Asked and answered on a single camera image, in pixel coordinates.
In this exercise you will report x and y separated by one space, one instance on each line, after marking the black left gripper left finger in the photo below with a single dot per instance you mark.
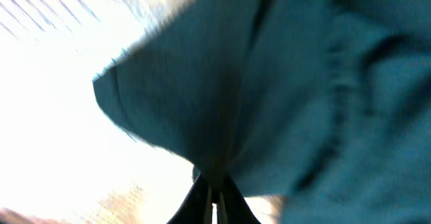
197 206

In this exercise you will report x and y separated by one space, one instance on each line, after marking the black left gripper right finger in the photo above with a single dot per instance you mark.
231 205

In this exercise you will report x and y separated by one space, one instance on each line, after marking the black t-shirt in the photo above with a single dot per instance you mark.
326 102

